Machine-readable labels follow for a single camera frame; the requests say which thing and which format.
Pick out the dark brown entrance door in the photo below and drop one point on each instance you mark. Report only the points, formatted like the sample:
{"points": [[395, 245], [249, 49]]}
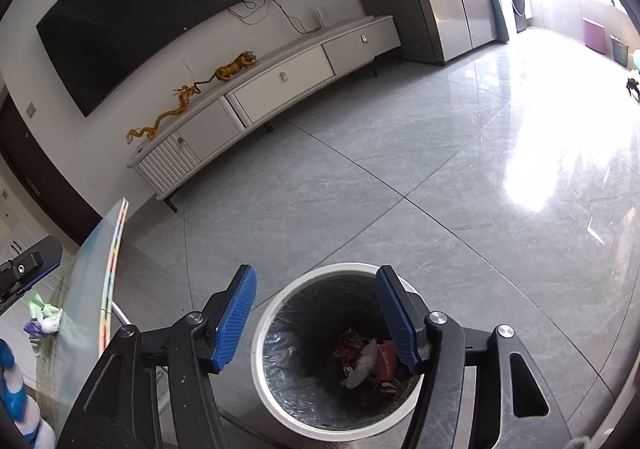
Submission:
{"points": [[45, 189]]}

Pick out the black wall television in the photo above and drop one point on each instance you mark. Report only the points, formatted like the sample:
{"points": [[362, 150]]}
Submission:
{"points": [[165, 14]]}

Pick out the blue white striped fuzzy cloth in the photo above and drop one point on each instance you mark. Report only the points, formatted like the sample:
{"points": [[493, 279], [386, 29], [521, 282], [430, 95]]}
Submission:
{"points": [[15, 384]]}

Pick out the golden tiger figurine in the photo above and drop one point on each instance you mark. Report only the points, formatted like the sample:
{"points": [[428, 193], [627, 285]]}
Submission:
{"points": [[235, 66]]}

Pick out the red snack packet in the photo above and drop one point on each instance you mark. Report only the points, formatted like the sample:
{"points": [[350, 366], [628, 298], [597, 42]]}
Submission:
{"points": [[347, 344]]}

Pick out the purple tinted clear plastic bag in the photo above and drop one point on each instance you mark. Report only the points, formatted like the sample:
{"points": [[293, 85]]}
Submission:
{"points": [[32, 328]]}

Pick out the small black object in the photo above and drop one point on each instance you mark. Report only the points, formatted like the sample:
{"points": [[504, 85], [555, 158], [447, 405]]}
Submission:
{"points": [[632, 88]]}

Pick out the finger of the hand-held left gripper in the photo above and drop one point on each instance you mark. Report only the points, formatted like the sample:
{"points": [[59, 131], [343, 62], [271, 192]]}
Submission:
{"points": [[30, 266]]}

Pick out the landscape printed table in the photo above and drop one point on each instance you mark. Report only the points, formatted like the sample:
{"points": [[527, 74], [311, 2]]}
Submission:
{"points": [[80, 289]]}

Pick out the white trash can black liner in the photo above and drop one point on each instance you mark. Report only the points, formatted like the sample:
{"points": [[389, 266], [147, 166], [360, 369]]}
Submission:
{"points": [[300, 329]]}

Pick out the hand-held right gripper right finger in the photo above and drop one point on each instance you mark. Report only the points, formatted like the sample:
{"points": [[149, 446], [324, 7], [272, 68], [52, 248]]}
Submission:
{"points": [[395, 324]]}

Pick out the white tissue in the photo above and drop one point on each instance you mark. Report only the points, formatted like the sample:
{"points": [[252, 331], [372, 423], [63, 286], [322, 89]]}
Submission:
{"points": [[362, 361]]}

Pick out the grey wall switch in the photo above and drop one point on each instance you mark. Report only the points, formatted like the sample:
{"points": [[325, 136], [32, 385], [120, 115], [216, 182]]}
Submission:
{"points": [[31, 109]]}

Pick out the white router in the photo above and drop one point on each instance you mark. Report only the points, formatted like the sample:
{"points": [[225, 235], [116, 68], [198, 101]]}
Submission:
{"points": [[320, 16]]}

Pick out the teal bin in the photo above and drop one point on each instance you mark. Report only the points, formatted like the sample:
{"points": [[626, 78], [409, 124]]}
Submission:
{"points": [[620, 50]]}

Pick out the purple bin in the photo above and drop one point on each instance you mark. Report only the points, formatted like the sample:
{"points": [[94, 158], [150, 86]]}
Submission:
{"points": [[596, 34]]}

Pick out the white television cabinet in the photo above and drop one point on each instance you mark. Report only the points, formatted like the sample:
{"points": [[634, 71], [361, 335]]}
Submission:
{"points": [[280, 79]]}

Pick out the pink plastic wrapper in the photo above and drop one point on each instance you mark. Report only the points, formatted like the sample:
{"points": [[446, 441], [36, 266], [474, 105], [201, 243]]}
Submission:
{"points": [[386, 359]]}

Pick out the golden dragon figurine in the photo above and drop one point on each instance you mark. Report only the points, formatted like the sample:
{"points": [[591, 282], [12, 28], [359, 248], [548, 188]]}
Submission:
{"points": [[167, 116]]}

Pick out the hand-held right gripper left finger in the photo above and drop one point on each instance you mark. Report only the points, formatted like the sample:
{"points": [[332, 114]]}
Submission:
{"points": [[232, 324]]}

